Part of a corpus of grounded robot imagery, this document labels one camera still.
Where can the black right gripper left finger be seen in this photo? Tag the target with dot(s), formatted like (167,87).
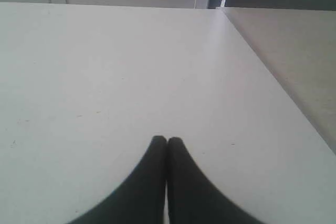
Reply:
(140,198)

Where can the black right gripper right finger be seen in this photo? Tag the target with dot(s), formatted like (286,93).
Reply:
(191,197)

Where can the beige adjacent table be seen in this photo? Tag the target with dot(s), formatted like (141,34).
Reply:
(298,48)

